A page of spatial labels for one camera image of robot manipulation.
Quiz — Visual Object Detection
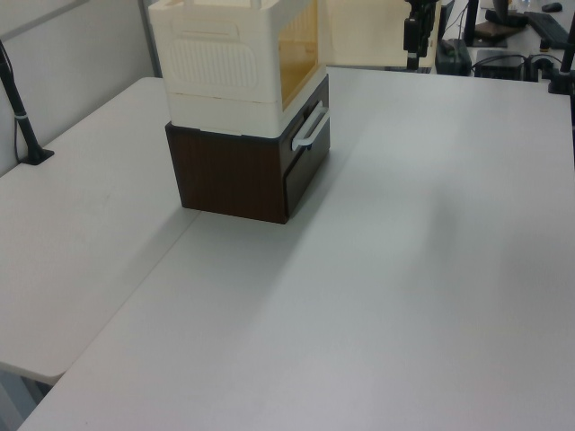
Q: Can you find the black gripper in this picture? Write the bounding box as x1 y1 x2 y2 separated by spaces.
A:
402 0 441 71

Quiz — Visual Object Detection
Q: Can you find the cream cabinet door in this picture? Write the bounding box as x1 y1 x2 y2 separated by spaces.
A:
323 0 436 69

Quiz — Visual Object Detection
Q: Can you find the brown wooden drawer cabinet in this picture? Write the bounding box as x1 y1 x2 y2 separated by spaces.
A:
164 73 332 225

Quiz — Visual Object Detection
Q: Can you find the dark tool case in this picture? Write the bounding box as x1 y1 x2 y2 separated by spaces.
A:
434 38 473 75

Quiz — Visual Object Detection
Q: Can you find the black monitor stand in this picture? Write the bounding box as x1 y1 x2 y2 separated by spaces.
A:
461 0 509 48

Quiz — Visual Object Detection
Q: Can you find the brown flat board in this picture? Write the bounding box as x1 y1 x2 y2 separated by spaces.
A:
474 19 509 40

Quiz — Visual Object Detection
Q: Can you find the black electronics box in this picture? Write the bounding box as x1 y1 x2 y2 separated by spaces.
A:
471 48 527 80

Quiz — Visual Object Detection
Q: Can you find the black computer keyboard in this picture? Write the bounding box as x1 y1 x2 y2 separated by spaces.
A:
522 11 571 51

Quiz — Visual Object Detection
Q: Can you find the black table clamp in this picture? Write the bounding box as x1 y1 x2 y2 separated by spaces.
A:
545 0 575 96

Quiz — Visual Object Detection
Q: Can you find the dark plain drawer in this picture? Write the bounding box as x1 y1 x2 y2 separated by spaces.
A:
281 145 332 222

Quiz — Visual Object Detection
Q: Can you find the cream plastic storage crate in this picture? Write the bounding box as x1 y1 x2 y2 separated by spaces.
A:
146 0 328 139

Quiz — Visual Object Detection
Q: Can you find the dark drawer with white handle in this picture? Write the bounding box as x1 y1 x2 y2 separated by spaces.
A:
277 74 332 176

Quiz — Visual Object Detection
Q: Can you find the black camera stand with cable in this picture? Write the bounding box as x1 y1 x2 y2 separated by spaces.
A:
0 39 56 168

